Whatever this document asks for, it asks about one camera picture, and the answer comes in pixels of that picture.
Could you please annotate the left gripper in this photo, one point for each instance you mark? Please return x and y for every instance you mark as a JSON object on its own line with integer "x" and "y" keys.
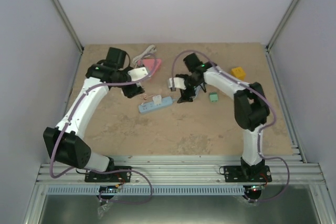
{"x": 132, "y": 92}

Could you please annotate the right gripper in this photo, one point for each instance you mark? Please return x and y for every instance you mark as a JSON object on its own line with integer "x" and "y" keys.
{"x": 185, "y": 97}

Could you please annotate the light blue power strip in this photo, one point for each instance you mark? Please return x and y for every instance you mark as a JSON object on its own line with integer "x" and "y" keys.
{"x": 150, "y": 106}

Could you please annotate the white charger with ribbon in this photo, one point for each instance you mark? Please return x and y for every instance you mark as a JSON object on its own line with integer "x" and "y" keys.
{"x": 157, "y": 99}

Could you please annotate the green plug adapter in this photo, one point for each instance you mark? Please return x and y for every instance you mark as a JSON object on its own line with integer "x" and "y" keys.
{"x": 213, "y": 97}

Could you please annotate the pink socket base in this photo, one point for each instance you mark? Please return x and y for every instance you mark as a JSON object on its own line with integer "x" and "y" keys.
{"x": 152, "y": 65}

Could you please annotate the yellow cube socket adapter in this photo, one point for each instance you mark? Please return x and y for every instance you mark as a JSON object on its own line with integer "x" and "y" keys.
{"x": 238, "y": 73}

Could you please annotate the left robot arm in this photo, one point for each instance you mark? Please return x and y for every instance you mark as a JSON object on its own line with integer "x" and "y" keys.
{"x": 64, "y": 142}

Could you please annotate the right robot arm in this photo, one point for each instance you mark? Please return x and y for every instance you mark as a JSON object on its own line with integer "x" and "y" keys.
{"x": 250, "y": 107}

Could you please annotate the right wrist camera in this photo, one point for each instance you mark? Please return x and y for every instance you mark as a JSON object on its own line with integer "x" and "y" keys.
{"x": 176, "y": 83}

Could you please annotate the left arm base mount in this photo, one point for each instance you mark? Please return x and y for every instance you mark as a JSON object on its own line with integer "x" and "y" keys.
{"x": 123, "y": 175}

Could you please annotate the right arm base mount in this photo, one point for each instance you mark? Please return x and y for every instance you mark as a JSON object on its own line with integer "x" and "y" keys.
{"x": 235, "y": 174}

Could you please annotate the light blue cable duct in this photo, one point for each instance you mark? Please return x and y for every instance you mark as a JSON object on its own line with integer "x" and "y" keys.
{"x": 145, "y": 190}

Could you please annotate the aluminium rail frame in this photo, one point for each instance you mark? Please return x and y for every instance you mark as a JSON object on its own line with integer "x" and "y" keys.
{"x": 203, "y": 170}

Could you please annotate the left aluminium corner post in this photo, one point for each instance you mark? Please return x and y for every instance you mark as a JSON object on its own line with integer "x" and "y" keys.
{"x": 66, "y": 21}

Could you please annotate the aluminium corner post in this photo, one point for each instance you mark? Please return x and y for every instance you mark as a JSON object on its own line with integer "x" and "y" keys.
{"x": 66, "y": 21}
{"x": 285, "y": 18}

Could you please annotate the right aluminium corner post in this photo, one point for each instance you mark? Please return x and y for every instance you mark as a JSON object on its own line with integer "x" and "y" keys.
{"x": 285, "y": 18}

